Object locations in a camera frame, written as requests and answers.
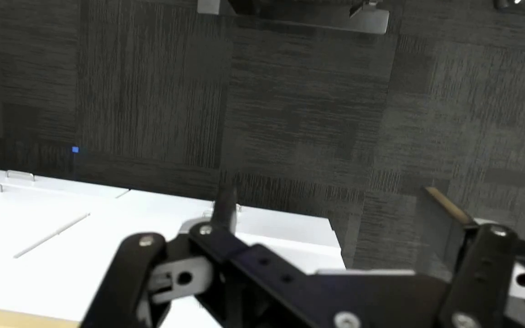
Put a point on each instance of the grey metal furniture base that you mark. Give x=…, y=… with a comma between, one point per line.
x=362, y=19

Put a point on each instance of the white cabinet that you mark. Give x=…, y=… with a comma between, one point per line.
x=71, y=255

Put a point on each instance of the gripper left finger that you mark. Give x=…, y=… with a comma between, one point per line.
x=226, y=259

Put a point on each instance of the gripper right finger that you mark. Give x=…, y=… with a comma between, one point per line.
x=486, y=269

